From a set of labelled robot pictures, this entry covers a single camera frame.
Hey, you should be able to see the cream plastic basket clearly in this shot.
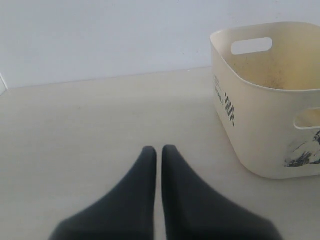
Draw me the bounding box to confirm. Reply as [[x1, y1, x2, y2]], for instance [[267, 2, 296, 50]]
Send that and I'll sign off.
[[210, 22, 320, 179]]

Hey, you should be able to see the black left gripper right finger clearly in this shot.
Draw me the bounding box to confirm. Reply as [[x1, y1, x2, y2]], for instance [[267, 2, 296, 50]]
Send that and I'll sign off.
[[161, 145, 265, 240]]

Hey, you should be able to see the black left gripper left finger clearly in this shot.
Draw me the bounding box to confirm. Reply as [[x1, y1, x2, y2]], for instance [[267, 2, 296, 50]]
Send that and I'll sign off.
[[50, 146, 157, 240]]

